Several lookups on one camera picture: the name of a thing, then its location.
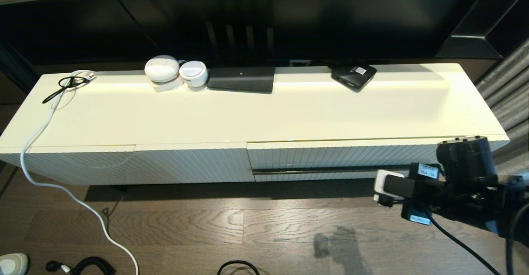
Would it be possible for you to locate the long thin black rod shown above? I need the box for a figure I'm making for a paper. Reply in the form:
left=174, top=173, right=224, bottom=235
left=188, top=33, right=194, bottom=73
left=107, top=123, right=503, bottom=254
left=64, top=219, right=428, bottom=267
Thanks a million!
left=252, top=165, right=414, bottom=175

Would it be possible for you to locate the white fluted drawer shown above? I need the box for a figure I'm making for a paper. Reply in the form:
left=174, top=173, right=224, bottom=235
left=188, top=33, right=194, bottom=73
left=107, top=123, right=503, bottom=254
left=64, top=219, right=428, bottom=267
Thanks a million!
left=247, top=137, right=469, bottom=182

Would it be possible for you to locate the white TV cabinet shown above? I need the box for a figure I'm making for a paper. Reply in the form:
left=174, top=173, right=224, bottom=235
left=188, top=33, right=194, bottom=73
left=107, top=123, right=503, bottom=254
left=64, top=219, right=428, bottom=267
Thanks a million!
left=0, top=62, right=510, bottom=186

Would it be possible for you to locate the grey pleated curtain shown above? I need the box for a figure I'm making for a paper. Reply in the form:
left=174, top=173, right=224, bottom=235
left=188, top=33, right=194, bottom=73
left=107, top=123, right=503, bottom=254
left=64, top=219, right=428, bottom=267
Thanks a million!
left=475, top=37, right=529, bottom=176

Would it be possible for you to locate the small black labelled box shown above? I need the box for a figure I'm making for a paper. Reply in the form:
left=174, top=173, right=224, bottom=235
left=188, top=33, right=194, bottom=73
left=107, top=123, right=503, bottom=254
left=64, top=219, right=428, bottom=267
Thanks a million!
left=331, top=63, right=377, bottom=92

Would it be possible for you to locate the black shelf unit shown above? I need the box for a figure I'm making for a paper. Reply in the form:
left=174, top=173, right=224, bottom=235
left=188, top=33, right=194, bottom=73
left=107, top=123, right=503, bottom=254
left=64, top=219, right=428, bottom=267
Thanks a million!
left=436, top=0, right=529, bottom=59

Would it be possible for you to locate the black television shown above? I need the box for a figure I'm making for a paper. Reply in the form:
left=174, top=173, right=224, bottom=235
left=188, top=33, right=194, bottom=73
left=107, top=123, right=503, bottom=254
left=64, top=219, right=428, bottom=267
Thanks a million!
left=0, top=0, right=484, bottom=66

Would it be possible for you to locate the dark grey flat box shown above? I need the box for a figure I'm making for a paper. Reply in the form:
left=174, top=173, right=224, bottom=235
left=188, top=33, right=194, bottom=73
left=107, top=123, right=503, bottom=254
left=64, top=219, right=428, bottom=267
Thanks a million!
left=207, top=66, right=276, bottom=93

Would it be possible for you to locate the small white round device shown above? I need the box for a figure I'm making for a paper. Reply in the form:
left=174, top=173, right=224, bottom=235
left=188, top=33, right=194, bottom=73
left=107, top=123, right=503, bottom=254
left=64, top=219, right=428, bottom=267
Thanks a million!
left=179, top=60, right=209, bottom=88

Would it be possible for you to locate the large white round device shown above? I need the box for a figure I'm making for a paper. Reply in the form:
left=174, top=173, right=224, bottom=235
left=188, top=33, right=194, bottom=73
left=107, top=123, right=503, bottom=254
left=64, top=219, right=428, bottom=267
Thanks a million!
left=144, top=55, right=184, bottom=92

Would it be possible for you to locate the white shoe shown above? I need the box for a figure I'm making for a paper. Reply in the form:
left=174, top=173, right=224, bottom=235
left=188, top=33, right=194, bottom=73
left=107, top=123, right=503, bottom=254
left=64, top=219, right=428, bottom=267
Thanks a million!
left=0, top=253, right=29, bottom=275

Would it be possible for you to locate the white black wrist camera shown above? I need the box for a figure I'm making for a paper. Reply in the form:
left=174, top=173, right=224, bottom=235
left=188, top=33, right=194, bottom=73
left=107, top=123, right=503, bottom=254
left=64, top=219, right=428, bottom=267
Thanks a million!
left=373, top=170, right=415, bottom=203

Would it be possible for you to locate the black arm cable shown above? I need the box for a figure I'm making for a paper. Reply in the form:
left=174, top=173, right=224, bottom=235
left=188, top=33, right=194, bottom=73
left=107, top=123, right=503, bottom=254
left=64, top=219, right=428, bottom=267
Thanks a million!
left=426, top=201, right=529, bottom=275

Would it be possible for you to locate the black cable loop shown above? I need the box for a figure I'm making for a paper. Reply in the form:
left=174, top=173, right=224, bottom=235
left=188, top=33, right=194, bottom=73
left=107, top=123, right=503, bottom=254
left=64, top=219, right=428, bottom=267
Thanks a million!
left=217, top=260, right=260, bottom=275

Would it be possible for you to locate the black coiled cable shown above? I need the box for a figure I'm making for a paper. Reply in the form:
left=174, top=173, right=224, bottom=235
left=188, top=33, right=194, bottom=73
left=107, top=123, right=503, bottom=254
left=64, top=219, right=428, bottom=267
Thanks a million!
left=45, top=257, right=115, bottom=275

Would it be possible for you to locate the black hanging cable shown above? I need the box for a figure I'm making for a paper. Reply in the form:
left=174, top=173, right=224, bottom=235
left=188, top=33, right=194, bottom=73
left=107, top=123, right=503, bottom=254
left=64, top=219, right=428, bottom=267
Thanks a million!
left=100, top=0, right=160, bottom=50

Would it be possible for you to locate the thin black cable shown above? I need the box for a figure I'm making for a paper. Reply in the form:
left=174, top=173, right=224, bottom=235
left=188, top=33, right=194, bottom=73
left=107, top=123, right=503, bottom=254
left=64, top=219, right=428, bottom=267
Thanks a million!
left=41, top=76, right=91, bottom=104

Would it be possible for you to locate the white power cable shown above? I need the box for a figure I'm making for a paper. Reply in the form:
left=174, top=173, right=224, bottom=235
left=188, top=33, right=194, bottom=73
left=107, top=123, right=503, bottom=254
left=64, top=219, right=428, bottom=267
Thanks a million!
left=19, top=70, right=139, bottom=275

